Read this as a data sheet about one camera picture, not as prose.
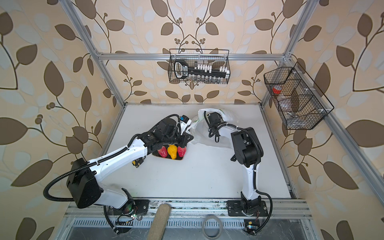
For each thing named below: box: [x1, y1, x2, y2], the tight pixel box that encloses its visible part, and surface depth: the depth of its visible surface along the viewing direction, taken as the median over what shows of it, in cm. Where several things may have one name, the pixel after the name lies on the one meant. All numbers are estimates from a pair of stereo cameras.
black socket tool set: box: [174, 59, 230, 84], surface depth 86 cm
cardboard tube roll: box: [147, 203, 171, 240], surface depth 69 cm
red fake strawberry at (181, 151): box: [177, 146, 187, 158], surface depth 91 cm
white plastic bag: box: [190, 108, 236, 148], surface depth 86 cm
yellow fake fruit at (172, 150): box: [167, 144, 178, 160], surface depth 91 cm
